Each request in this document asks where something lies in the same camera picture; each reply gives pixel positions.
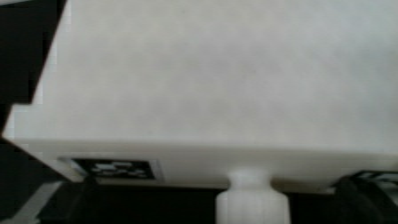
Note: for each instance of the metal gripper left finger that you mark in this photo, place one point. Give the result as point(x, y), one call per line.
point(56, 203)

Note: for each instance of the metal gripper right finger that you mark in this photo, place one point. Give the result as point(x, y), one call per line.
point(363, 205)

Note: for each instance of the white drawer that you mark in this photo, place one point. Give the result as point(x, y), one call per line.
point(224, 94)

